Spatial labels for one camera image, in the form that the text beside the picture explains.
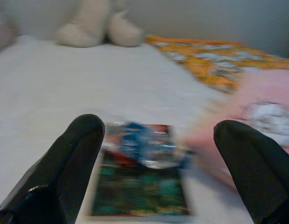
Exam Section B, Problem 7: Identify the yellow duck print duvet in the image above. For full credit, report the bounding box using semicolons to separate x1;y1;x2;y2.
145;35;289;94

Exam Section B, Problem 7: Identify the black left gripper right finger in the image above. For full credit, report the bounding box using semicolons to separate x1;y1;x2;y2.
213;119;289;224

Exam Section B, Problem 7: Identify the white quilted mattress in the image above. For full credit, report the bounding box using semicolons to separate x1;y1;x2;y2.
0;35;289;224

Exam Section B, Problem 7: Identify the cream plush toy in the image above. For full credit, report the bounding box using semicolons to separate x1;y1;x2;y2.
54;0;144;49

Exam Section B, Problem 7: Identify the colourful picture book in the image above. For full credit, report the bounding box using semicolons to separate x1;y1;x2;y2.
88;121;194;218

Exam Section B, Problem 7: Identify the beige padded bed side panel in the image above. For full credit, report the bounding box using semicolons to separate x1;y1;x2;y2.
0;7;16;53

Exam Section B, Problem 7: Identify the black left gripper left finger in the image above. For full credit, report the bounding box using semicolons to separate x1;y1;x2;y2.
0;113;106;224

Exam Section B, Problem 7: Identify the pink pillow with white print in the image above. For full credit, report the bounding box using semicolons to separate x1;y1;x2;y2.
181;69;289;187

